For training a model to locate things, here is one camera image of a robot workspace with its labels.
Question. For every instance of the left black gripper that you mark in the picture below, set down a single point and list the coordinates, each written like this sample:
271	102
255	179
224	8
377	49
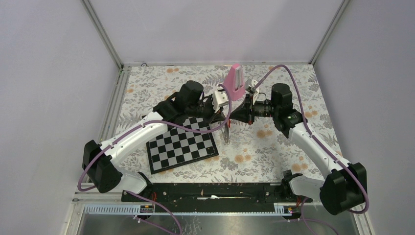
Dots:
215	117

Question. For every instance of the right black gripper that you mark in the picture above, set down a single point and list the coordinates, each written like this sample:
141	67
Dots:
243	113

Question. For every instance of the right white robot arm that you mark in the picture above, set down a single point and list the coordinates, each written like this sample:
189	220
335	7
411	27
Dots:
344	185

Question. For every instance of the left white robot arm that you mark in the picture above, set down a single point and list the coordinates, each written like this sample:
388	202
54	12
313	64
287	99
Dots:
101	161

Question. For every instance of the pink metronome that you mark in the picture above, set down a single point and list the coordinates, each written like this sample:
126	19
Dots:
234	82

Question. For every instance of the floral table mat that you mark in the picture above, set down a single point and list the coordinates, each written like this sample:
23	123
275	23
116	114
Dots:
257	152

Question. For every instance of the black white chessboard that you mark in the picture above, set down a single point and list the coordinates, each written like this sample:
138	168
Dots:
178	147

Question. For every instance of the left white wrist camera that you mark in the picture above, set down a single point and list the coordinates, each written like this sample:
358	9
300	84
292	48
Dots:
220	98

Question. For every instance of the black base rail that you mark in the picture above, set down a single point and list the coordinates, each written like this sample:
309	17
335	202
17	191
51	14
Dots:
220	197

